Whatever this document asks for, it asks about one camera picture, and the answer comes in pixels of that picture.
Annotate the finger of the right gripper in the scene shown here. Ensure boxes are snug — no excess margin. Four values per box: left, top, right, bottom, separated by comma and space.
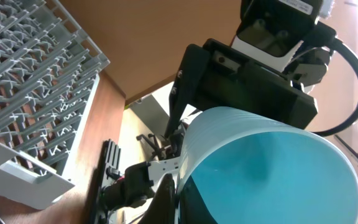
164, 44, 210, 138

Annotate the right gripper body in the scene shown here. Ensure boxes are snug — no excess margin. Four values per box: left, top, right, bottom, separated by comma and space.
197, 39, 318, 129

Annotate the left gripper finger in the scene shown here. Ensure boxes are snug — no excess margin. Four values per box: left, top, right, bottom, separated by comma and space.
138, 174, 175, 224

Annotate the blue cup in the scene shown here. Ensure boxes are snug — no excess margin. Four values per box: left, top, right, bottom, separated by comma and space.
177, 107, 358, 224

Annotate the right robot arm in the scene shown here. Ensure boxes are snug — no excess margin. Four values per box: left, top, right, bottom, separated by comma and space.
89, 39, 318, 223

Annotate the grey dishwasher rack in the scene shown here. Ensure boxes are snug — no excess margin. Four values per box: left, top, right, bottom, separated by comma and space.
0, 0, 109, 210

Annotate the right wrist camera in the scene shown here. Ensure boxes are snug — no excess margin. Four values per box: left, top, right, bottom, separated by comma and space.
231, 0, 334, 87

